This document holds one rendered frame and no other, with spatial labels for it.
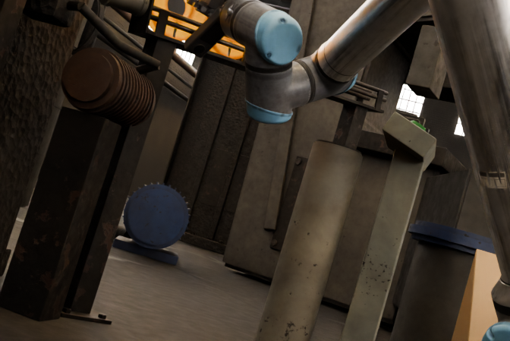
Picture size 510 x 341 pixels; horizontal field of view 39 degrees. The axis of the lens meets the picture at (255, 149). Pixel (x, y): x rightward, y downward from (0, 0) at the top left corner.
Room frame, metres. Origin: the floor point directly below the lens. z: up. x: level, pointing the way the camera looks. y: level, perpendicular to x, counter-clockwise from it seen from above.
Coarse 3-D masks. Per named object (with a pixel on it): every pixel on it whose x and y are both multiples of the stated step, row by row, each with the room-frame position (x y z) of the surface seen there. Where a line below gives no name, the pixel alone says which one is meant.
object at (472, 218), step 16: (432, 176) 3.39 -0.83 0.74; (448, 176) 3.11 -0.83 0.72; (464, 176) 2.87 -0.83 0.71; (432, 192) 3.30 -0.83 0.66; (448, 192) 3.05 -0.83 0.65; (464, 192) 2.84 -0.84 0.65; (432, 208) 3.23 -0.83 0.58; (448, 208) 2.98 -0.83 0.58; (464, 208) 2.83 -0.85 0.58; (480, 208) 2.83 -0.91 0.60; (448, 224) 2.92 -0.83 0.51; (464, 224) 2.83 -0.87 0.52; (480, 224) 2.83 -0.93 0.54; (416, 240) 3.35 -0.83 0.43; (400, 272) 3.48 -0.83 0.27; (400, 288) 3.39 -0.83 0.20
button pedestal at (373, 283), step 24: (408, 120) 1.57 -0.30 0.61; (408, 144) 1.56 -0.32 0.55; (432, 144) 1.55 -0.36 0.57; (408, 168) 1.63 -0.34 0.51; (384, 192) 1.64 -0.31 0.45; (408, 192) 1.62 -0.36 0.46; (384, 216) 1.63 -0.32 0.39; (408, 216) 1.63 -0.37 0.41; (384, 240) 1.63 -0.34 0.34; (384, 264) 1.62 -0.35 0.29; (360, 288) 1.63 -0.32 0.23; (384, 288) 1.62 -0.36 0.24; (360, 312) 1.63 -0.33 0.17; (360, 336) 1.63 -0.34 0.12
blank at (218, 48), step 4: (224, 36) 1.67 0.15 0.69; (228, 40) 1.68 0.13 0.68; (232, 40) 1.69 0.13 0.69; (216, 44) 1.66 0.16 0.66; (220, 44) 1.67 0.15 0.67; (236, 44) 1.70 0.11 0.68; (240, 44) 1.70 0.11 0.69; (212, 48) 1.67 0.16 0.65; (216, 48) 1.66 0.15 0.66; (220, 48) 1.67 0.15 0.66; (224, 48) 1.68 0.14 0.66; (228, 48) 1.69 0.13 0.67; (216, 52) 1.68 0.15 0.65; (220, 52) 1.67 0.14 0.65; (224, 52) 1.68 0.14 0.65; (228, 52) 1.69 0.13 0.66; (232, 52) 1.69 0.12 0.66; (236, 52) 1.70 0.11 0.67; (240, 52) 1.71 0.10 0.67; (228, 56) 1.69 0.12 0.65; (232, 56) 1.70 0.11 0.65; (236, 56) 1.70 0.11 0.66; (240, 56) 1.71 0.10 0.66
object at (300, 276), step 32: (320, 160) 1.63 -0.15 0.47; (352, 160) 1.63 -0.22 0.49; (320, 192) 1.62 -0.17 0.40; (352, 192) 1.66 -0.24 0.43; (320, 224) 1.62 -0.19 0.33; (288, 256) 1.64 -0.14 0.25; (320, 256) 1.62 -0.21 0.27; (288, 288) 1.62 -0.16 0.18; (320, 288) 1.64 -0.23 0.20; (288, 320) 1.62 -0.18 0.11
